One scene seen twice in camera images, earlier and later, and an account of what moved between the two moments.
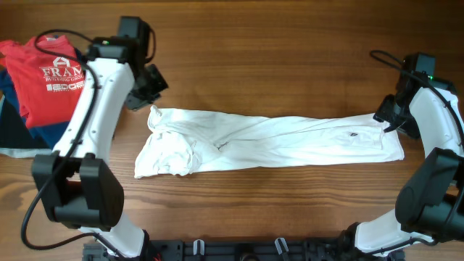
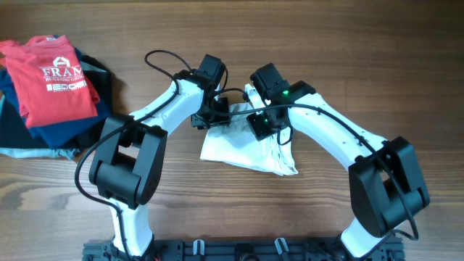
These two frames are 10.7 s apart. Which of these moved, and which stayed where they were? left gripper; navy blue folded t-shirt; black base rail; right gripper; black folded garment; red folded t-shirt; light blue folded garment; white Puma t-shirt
Moved: right gripper; left gripper; white Puma t-shirt
Stayed: black base rail; navy blue folded t-shirt; light blue folded garment; red folded t-shirt; black folded garment
